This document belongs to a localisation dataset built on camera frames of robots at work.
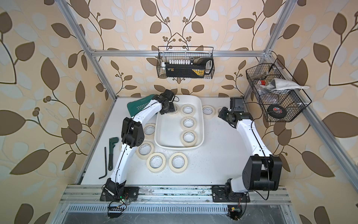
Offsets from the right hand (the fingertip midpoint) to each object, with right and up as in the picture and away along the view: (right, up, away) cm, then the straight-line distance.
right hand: (222, 113), depth 86 cm
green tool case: (-63, +5, +23) cm, 68 cm away
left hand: (-33, +3, +16) cm, 37 cm away
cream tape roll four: (-49, -24, +3) cm, 55 cm away
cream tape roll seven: (-42, -30, +1) cm, 52 cm away
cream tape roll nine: (-21, +3, +26) cm, 33 cm away
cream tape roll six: (-34, 0, +19) cm, 38 cm away
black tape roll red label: (+25, +2, -14) cm, 28 cm away
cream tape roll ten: (-21, -7, +18) cm, 29 cm away
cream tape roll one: (-28, -30, +1) cm, 41 cm away
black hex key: (-73, -31, -1) cm, 79 cm away
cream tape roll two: (-21, -17, +10) cm, 29 cm away
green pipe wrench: (-73, -19, +8) cm, 76 cm away
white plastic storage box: (-36, -14, +14) cm, 41 cm away
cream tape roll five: (-5, -2, +19) cm, 20 cm away
